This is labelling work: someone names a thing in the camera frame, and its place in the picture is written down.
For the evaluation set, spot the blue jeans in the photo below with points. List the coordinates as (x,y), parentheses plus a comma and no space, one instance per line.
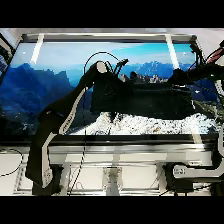
(150,100)

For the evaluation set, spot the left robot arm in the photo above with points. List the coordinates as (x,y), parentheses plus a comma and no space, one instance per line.
(50,125)

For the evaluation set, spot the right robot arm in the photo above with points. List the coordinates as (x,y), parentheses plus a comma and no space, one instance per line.
(207,70)

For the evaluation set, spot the silver frame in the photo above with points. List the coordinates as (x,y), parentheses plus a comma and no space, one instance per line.
(110,156)

